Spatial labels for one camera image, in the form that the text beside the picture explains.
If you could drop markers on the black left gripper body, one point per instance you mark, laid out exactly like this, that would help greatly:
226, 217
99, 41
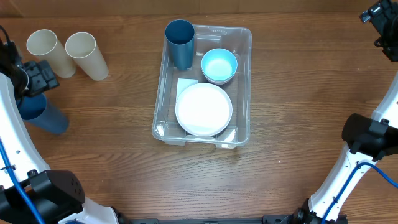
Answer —
40, 78

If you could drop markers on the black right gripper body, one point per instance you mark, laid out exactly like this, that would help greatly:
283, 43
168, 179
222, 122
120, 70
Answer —
387, 22

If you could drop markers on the blue plastic cup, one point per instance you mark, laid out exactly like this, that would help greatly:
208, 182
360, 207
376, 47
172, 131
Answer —
180, 36
40, 112

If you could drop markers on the cream plastic cup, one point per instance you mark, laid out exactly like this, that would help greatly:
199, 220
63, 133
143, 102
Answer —
45, 45
83, 48

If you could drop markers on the pink plate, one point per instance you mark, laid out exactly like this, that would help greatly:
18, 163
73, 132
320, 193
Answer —
203, 109

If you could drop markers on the clear plastic storage bin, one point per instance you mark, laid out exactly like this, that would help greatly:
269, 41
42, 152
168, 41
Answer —
165, 126

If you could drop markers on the light blue bowl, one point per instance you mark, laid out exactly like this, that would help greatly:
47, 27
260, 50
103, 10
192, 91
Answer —
219, 64

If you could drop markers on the grey green bowl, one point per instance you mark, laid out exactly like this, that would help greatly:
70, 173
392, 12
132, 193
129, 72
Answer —
219, 82

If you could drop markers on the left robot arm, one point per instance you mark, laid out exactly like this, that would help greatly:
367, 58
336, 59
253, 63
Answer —
32, 192

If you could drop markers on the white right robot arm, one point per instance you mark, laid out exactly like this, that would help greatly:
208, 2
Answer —
366, 140

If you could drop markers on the white label in bin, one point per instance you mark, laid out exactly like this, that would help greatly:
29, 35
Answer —
184, 83

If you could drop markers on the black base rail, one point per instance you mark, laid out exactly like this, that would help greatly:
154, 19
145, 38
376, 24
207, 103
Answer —
266, 219

